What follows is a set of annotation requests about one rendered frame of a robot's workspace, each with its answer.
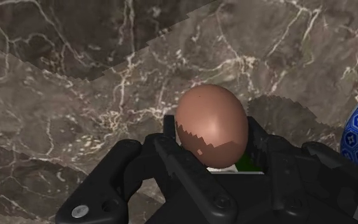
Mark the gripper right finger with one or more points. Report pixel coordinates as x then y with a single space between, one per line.
290 173

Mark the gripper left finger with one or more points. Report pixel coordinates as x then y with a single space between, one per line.
178 164

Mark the brown egg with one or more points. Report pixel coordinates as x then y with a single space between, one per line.
212 124

